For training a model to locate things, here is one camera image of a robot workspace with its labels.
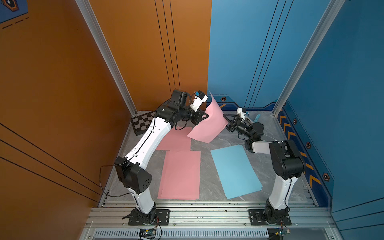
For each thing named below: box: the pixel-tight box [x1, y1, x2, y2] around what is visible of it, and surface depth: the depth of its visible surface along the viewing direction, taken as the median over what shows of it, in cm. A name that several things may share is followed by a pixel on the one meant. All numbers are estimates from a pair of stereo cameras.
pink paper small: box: [187, 90, 229, 144], surface depth 76 cm
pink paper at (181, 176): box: [157, 150, 201, 200], surface depth 88 cm
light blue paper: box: [210, 144, 263, 200], surface depth 91 cm
